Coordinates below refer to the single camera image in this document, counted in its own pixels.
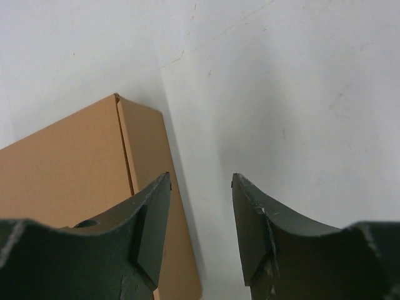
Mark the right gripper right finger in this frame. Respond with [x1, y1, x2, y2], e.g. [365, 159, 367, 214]
[231, 173, 399, 299]

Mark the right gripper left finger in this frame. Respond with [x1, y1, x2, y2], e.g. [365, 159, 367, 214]
[1, 173, 171, 299]

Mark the brown cardboard box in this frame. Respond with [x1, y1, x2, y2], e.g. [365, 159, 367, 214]
[1, 94, 202, 299]

